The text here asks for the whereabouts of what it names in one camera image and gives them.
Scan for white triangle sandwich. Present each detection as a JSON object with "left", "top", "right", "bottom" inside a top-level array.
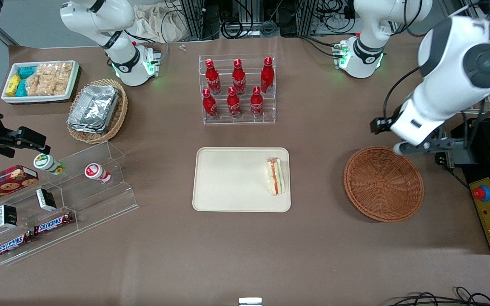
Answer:
[{"left": 266, "top": 157, "right": 286, "bottom": 196}]

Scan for white rectangular snack tray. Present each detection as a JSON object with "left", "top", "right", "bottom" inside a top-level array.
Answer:
[{"left": 1, "top": 60, "right": 80, "bottom": 104}]

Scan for brown round wicker basket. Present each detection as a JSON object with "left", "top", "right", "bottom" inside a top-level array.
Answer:
[{"left": 344, "top": 147, "right": 424, "bottom": 223}]

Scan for aluminium foil tray stack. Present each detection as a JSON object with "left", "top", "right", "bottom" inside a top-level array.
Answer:
[{"left": 67, "top": 84, "right": 120, "bottom": 134}]

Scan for light wicker oval basket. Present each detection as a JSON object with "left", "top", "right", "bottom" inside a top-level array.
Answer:
[{"left": 66, "top": 79, "right": 128, "bottom": 144}]

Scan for cream plastic tray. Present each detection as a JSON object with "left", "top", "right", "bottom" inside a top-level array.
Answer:
[{"left": 192, "top": 147, "right": 291, "bottom": 213}]

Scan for green sunflower lidded cup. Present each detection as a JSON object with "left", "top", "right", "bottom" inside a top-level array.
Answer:
[{"left": 33, "top": 154, "right": 65, "bottom": 176}]

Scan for red plaid cookie box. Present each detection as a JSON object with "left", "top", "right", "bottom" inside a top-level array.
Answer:
[{"left": 0, "top": 165, "right": 39, "bottom": 209}]

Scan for rice cracker snack bag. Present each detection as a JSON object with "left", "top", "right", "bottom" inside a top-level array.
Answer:
[
  {"left": 37, "top": 63, "right": 73, "bottom": 95},
  {"left": 26, "top": 71, "right": 55, "bottom": 96}
]

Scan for yellow snack box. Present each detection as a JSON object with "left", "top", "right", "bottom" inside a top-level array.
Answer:
[{"left": 6, "top": 74, "right": 21, "bottom": 95}]

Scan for small black white box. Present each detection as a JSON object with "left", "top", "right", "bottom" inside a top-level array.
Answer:
[
  {"left": 36, "top": 188, "right": 57, "bottom": 212},
  {"left": 0, "top": 205, "right": 18, "bottom": 229}
]

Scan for red lidded yogurt cup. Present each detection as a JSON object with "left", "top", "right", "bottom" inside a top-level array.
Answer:
[{"left": 84, "top": 163, "right": 112, "bottom": 184}]

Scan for black grey adapter box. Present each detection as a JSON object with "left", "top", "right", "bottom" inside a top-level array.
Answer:
[{"left": 436, "top": 137, "right": 471, "bottom": 168}]

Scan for Snickers chocolate bar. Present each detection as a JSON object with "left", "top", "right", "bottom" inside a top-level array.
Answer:
[
  {"left": 0, "top": 232, "right": 33, "bottom": 258},
  {"left": 34, "top": 212, "right": 75, "bottom": 235}
]

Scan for clear acrylic stepped display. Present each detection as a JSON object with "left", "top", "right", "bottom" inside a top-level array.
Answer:
[{"left": 0, "top": 141, "right": 139, "bottom": 266}]

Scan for black heating appliance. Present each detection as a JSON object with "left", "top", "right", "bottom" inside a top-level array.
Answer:
[{"left": 449, "top": 117, "right": 490, "bottom": 255}]

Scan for red cola bottle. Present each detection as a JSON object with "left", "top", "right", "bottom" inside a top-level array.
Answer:
[
  {"left": 205, "top": 59, "right": 221, "bottom": 95},
  {"left": 261, "top": 57, "right": 274, "bottom": 93},
  {"left": 251, "top": 86, "right": 264, "bottom": 117},
  {"left": 227, "top": 86, "right": 241, "bottom": 118},
  {"left": 202, "top": 88, "right": 218, "bottom": 119},
  {"left": 232, "top": 59, "right": 246, "bottom": 95}
]

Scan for clear acrylic bottle stand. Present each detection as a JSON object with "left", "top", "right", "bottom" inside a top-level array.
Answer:
[{"left": 198, "top": 53, "right": 276, "bottom": 125}]

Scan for white crumpled cloth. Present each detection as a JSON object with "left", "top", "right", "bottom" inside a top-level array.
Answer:
[{"left": 134, "top": 3, "right": 186, "bottom": 43}]

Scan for black power cable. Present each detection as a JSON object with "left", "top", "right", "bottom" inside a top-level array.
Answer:
[{"left": 436, "top": 155, "right": 471, "bottom": 190}]

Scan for black background cable bundle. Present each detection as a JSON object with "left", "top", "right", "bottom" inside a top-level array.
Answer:
[{"left": 219, "top": 15, "right": 279, "bottom": 40}]

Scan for black cable loops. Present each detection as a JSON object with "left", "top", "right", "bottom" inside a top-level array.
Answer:
[{"left": 387, "top": 287, "right": 490, "bottom": 306}]

